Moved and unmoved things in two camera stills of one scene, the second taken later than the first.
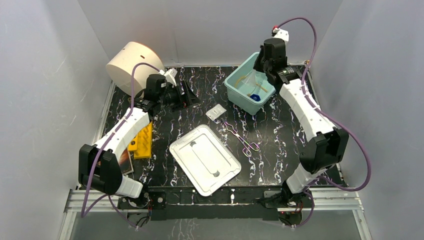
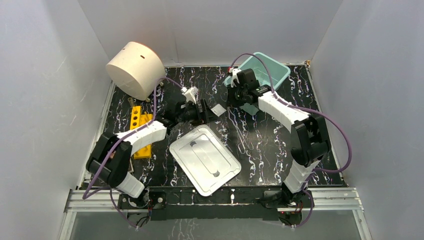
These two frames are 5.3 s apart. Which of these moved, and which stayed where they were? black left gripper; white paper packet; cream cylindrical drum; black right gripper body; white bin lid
Moved: black right gripper body; black left gripper
Stayed: cream cylindrical drum; white bin lid; white paper packet
